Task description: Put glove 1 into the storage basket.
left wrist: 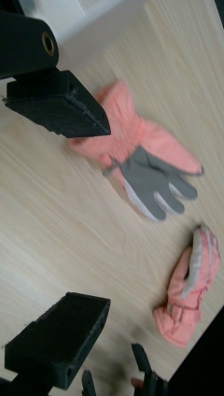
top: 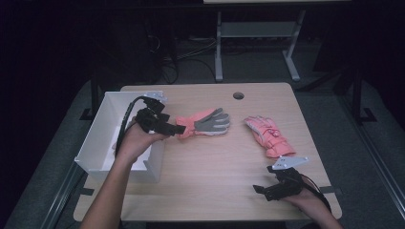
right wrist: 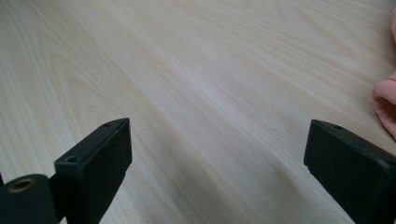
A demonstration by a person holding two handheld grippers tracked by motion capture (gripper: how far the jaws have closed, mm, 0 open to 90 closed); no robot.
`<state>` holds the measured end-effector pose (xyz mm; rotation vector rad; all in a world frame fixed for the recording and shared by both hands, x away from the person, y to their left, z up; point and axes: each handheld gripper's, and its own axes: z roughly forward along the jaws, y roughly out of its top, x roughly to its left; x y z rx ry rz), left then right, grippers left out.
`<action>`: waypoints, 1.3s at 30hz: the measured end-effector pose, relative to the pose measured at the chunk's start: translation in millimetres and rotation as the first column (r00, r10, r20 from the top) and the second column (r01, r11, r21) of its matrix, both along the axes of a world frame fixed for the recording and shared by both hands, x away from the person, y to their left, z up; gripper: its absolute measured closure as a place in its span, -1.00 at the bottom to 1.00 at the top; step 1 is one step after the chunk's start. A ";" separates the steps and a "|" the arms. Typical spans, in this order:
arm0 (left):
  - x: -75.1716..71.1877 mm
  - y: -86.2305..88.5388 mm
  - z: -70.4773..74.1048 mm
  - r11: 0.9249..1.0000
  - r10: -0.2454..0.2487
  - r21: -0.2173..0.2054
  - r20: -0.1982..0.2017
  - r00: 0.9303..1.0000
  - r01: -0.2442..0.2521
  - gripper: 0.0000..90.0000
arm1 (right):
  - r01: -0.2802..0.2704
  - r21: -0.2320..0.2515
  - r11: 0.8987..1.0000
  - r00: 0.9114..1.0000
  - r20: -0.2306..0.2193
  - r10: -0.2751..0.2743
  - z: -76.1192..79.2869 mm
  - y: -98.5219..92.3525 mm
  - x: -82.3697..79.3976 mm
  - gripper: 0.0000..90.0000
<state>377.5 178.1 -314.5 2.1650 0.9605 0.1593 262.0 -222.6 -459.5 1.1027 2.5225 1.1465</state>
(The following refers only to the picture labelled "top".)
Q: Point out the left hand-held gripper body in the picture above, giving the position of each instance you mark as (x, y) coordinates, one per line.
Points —
(149, 117)

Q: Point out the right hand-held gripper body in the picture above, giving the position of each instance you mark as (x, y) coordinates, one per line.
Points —
(288, 181)

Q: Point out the pink ski glove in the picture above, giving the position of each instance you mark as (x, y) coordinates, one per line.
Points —
(270, 140)
(191, 122)

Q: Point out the white storage box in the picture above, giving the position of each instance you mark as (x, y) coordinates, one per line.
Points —
(98, 136)

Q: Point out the person's left hand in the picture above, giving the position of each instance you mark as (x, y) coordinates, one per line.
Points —
(137, 140)

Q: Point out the person's right hand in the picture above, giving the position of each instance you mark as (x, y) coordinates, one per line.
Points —
(307, 198)

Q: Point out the black metal stand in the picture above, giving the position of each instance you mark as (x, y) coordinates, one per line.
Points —
(357, 95)
(94, 92)

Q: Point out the black table bracket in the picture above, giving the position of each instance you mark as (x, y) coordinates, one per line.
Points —
(332, 190)
(86, 191)

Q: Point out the aluminium rail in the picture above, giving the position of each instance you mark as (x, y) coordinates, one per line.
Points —
(375, 152)
(60, 197)

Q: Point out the white metal desk frame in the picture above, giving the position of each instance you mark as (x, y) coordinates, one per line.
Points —
(254, 29)

